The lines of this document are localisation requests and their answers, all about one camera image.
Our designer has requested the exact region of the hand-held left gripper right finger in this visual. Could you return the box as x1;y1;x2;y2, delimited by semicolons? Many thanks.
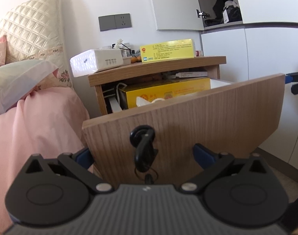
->
181;144;270;195

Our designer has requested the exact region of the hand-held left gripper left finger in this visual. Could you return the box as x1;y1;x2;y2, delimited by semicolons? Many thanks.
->
24;147;113;195

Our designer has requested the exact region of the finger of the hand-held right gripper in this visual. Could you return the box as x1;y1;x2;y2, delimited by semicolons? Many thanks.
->
285;72;298;95

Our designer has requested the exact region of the wooden drawer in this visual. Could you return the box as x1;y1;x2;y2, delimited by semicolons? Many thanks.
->
82;73;286;189

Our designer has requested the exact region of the white wardrobe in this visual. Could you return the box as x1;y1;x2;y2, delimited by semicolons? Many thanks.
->
199;0;298;170

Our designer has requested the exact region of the pink bed sheet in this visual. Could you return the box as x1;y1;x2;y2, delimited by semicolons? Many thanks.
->
0;69;101;234

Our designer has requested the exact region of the white paper bag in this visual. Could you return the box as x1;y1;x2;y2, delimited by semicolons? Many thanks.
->
107;83;128;114

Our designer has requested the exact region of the yellow tissue box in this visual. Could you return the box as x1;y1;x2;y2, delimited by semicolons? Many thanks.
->
118;77;211;110

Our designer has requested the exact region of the flat white carton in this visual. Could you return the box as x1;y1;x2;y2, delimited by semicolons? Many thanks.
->
164;71;208;79

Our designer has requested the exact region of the dark clothes pile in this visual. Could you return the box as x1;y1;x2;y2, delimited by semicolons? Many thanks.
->
204;0;243;26

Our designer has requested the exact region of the white tissue pack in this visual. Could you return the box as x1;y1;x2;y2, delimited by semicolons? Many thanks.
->
70;49;124;76

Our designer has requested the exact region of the wooden nightstand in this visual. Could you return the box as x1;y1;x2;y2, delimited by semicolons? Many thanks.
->
88;56;227;116

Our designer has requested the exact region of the pale green and white pillow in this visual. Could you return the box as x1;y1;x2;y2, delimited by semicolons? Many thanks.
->
0;59;59;116

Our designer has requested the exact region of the yellow flat box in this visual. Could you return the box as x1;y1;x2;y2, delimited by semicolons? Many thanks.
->
139;39;196;63

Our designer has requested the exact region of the open white wardrobe door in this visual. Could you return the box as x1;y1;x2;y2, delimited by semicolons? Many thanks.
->
148;0;204;31

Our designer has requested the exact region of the cream quilted pillow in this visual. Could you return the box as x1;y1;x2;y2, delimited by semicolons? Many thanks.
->
0;0;73;89

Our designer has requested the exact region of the black ring drawer pull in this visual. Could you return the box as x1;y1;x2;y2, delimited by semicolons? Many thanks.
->
130;125;159;184

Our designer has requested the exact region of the grey wall socket panel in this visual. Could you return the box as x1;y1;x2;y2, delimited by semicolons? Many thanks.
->
98;13;133;32

